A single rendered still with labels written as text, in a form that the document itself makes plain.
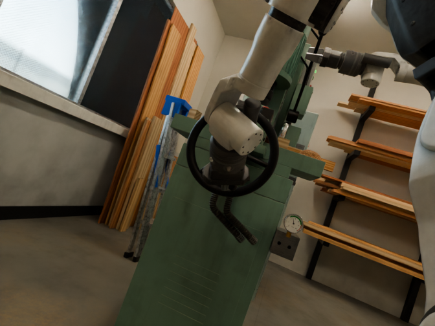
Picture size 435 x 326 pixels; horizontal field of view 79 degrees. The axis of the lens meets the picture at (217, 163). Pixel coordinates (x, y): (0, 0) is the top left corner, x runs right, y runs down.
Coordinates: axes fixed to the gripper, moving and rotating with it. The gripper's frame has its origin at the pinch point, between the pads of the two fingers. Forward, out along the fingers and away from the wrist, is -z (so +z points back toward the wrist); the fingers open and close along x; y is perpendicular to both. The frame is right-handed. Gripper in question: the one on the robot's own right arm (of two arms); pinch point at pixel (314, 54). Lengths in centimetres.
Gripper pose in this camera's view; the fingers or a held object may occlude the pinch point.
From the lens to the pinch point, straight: 121.6
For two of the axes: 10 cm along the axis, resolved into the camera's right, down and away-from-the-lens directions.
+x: -3.6, 5.4, -7.6
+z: 9.2, 3.3, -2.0
